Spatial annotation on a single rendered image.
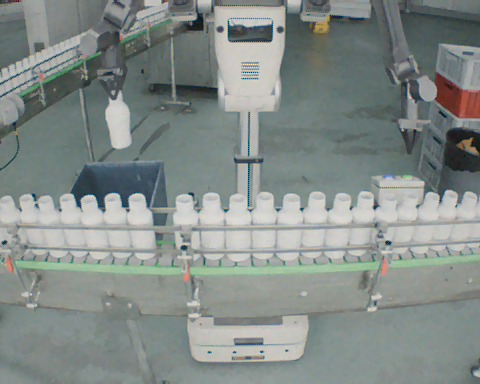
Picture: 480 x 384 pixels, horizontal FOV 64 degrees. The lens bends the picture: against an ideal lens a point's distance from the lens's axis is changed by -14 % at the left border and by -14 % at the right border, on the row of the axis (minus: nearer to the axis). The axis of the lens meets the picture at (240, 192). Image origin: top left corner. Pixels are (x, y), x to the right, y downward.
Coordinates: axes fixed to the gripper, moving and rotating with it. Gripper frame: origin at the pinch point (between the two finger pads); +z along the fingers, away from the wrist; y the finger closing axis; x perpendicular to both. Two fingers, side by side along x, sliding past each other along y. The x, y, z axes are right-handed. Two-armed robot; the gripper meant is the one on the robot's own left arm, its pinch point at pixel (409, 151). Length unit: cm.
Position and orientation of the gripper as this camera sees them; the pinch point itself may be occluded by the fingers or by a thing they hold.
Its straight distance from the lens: 123.9
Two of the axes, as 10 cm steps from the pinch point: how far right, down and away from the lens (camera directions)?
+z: 0.1, 9.8, 2.2
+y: 10.0, -0.1, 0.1
